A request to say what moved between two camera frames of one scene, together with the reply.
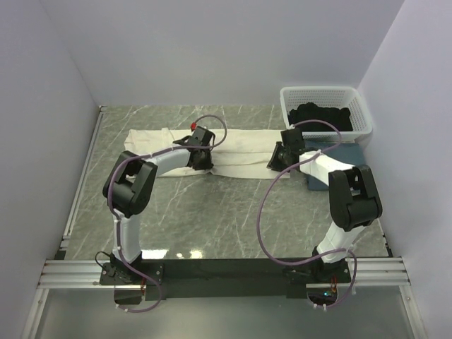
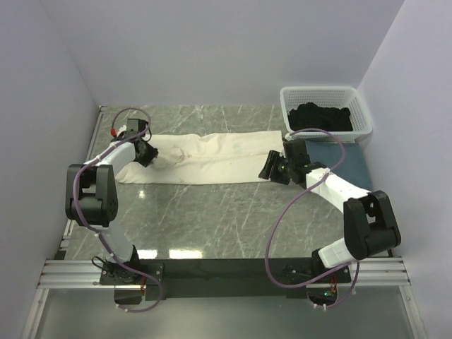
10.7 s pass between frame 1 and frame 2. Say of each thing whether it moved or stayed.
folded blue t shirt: stayed
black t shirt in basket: stayed
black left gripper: moved
